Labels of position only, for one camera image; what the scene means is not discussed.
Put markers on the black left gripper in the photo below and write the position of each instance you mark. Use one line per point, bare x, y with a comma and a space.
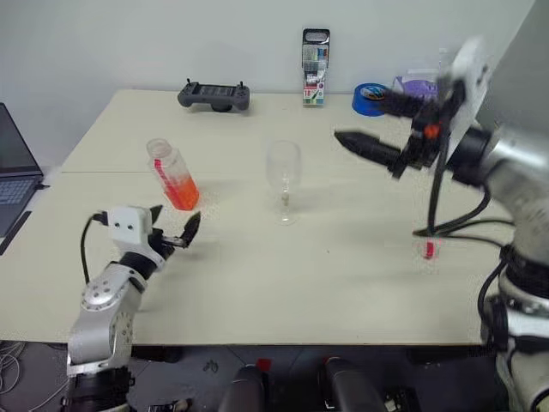
161, 241

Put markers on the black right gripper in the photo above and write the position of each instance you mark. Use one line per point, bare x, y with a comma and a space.
422, 146

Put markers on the bottle with orange liquid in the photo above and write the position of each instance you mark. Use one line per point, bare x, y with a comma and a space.
178, 189

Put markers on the clear wine glass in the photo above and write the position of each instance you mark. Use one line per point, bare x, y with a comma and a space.
283, 163

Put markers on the red and white bottle cap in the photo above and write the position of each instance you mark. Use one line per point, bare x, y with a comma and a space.
429, 250

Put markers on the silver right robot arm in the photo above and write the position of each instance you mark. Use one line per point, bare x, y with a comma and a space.
514, 154

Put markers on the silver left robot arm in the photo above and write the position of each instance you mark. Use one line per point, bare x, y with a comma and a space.
103, 309

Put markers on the blue tape roll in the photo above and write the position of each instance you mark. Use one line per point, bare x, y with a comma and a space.
364, 105

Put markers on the purple tissue box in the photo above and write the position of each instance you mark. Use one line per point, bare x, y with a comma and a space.
414, 86

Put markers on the marker pen pack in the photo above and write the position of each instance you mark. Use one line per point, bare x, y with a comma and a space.
314, 77

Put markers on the grey handheld remote controller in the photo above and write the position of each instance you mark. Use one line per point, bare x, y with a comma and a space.
212, 96

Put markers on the grey laptop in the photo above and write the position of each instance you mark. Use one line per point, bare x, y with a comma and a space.
15, 171

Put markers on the small red block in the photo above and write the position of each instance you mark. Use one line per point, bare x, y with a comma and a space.
263, 365

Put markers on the dark rounded shape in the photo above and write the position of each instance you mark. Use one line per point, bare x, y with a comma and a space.
242, 390
349, 384

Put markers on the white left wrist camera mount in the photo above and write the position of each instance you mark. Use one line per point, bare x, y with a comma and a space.
128, 225

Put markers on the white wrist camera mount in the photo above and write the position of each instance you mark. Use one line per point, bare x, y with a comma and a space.
469, 86
128, 225

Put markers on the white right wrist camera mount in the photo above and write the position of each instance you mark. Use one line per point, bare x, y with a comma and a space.
469, 86

